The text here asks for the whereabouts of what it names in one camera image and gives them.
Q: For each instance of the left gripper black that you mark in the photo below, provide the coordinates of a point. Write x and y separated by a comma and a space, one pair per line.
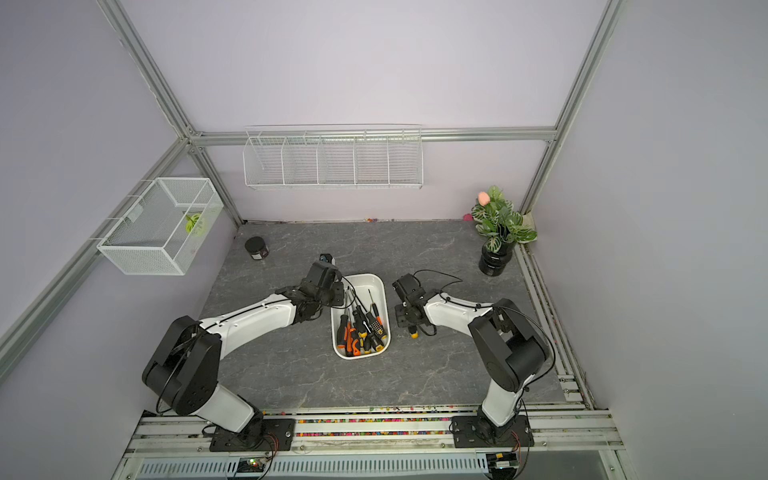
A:
339, 294

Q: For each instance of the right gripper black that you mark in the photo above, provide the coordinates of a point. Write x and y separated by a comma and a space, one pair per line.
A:
399, 316

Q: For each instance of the white plastic storage box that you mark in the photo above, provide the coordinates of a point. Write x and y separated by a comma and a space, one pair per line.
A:
364, 334

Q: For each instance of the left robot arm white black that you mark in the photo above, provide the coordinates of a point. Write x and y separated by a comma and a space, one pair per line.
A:
184, 369

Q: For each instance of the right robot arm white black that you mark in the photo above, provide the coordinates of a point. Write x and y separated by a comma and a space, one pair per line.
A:
512, 347

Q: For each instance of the small orange black screwdriver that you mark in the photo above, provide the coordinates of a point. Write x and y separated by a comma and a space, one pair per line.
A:
377, 316

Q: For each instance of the orange black large screwdriver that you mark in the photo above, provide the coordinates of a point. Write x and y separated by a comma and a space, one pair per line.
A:
343, 336

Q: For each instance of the small black jar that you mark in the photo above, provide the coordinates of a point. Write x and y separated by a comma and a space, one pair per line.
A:
257, 248

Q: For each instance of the artificial green potted plant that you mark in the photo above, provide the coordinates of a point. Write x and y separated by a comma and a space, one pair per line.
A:
502, 227

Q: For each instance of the green object in basket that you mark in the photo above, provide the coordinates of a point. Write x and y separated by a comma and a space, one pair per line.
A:
194, 225

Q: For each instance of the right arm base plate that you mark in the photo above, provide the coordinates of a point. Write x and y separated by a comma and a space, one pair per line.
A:
480, 432

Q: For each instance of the long white wire wall basket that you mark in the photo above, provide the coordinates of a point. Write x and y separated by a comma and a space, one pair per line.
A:
350, 164

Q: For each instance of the white perforated cable duct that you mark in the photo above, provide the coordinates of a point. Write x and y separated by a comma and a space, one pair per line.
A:
313, 466

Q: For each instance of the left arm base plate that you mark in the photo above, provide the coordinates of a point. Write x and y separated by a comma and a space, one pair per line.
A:
260, 434

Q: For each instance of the white wire cube basket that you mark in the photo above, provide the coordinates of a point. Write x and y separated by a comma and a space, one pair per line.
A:
150, 238

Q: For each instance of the aluminium frame rail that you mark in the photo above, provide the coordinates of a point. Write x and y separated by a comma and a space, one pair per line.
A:
375, 132

